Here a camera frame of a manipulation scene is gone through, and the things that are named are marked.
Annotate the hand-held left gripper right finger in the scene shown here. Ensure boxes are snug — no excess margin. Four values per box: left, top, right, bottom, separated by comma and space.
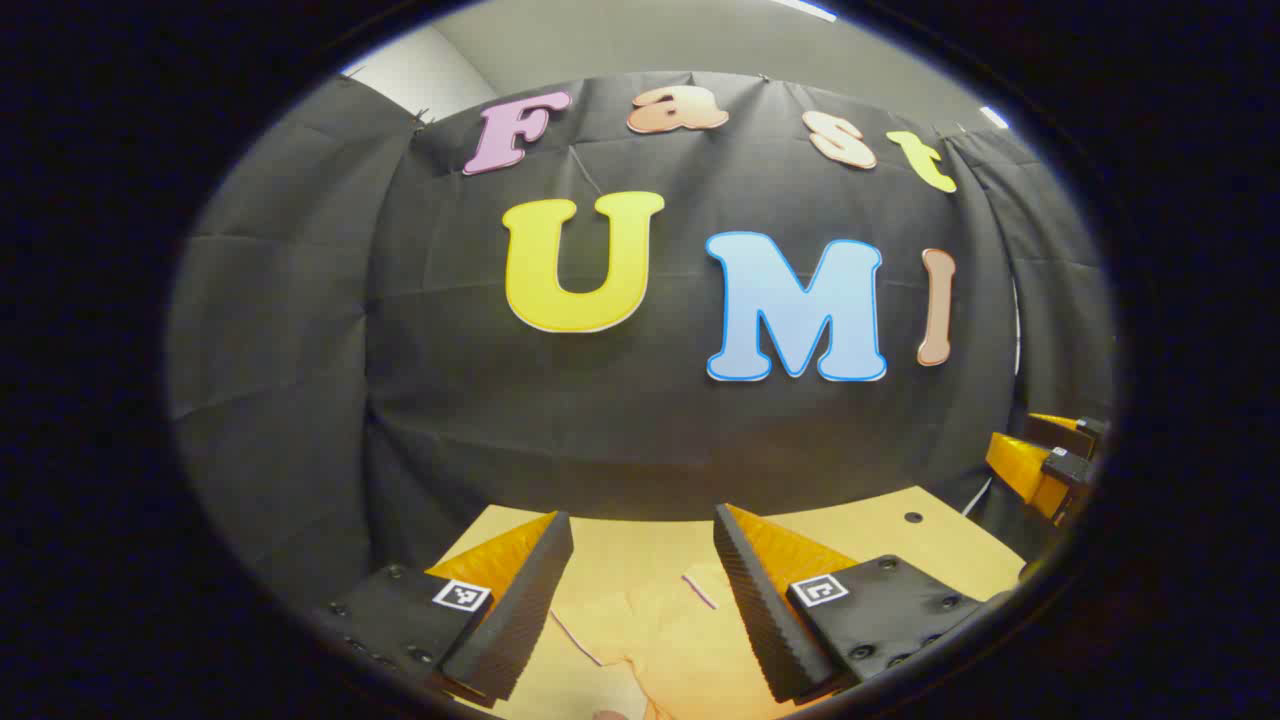
713, 503, 1021, 706

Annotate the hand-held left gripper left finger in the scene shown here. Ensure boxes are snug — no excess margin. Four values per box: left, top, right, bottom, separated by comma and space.
318, 510, 576, 709

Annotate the orange T-shirt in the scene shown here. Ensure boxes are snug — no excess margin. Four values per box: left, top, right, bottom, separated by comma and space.
548, 562, 776, 720

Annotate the black backdrop cloth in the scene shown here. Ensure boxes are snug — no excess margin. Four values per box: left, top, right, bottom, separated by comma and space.
165, 70, 1116, 611

